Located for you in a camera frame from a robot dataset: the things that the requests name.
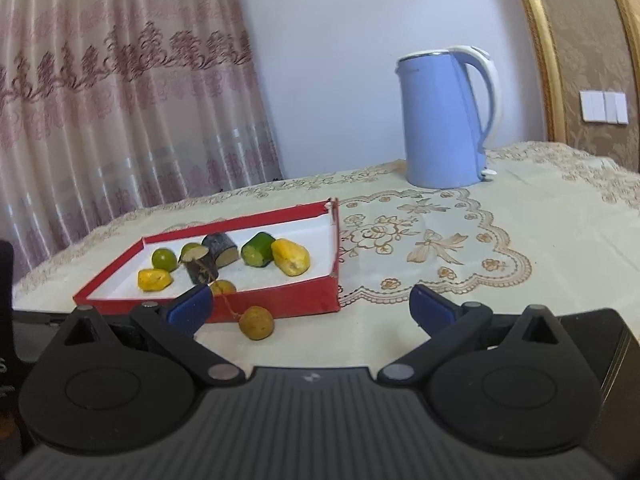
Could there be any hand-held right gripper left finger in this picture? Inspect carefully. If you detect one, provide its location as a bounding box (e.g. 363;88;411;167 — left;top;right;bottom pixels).
55;282;246;388

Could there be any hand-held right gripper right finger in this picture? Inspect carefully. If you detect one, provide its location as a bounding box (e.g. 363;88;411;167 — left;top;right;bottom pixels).
376;282;568;383

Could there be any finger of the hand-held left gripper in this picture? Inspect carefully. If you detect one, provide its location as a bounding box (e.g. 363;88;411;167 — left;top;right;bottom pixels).
12;309;153;361

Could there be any dark purple sugarcane piece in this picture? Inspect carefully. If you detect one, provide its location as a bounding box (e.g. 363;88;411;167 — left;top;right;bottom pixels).
201;232;238;267
181;246;220;285

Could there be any green cucumber piece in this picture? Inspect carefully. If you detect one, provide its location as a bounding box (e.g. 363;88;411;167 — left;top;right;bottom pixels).
241;231;276;267

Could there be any red cardboard box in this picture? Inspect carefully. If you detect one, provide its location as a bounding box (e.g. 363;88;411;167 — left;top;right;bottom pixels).
72;197;342;320

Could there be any yellow fruit piece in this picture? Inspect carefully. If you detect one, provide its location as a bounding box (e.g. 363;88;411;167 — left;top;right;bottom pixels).
270;238;311;277
137;269;173;292

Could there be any smartphone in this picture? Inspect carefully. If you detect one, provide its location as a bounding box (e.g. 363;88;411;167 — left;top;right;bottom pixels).
555;308;635;461

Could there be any blue electric kettle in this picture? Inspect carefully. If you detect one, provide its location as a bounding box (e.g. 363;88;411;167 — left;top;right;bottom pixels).
396;46;501;188

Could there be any pink patterned curtain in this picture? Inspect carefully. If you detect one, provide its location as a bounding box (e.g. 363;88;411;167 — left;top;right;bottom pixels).
0;0;283;281

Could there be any white wall switch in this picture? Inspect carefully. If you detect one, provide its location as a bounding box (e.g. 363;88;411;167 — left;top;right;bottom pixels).
580;90;629;125

